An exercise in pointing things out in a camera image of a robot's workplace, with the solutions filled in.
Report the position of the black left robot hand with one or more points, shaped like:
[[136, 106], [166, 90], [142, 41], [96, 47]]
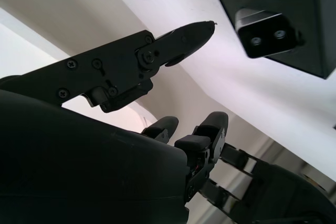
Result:
[[288, 195]]

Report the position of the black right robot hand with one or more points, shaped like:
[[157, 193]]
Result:
[[78, 169]]

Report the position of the black box base with insert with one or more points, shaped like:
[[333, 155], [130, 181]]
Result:
[[323, 37]]

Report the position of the small silver black camera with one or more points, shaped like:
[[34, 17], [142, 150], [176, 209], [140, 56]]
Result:
[[265, 43]]

